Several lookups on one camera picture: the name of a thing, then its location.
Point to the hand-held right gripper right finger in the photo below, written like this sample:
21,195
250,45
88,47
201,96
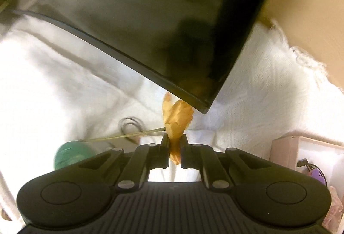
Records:
184,148

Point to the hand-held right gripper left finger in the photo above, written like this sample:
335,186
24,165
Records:
164,148

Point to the yellow dried flower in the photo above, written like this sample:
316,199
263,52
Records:
176,118

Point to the pink cardboard box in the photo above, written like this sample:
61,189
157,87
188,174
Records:
285,150

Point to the pink plush headband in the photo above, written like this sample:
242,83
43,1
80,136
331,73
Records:
334,209

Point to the small glass jar green lid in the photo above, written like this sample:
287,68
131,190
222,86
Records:
68,156

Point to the black computer monitor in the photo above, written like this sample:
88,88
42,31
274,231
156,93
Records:
150,21

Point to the white fringed knit blanket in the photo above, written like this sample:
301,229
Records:
53,75

